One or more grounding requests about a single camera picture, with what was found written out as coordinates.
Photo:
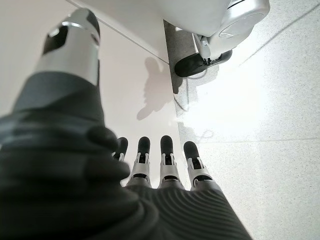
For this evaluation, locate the narrow white cabinet door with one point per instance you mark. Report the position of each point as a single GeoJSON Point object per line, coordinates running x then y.
{"type": "Point", "coordinates": [140, 27]}

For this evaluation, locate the black robot foot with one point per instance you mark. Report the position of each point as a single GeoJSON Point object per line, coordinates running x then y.
{"type": "Point", "coordinates": [190, 65]}

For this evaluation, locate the white robot leg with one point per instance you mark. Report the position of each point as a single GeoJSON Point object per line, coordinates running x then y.
{"type": "Point", "coordinates": [212, 17]}

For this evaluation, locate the wide white cabinet door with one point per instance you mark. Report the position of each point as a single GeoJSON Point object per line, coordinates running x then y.
{"type": "Point", "coordinates": [125, 100]}

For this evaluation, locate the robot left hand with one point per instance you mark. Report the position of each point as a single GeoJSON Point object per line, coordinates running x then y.
{"type": "Point", "coordinates": [75, 200]}

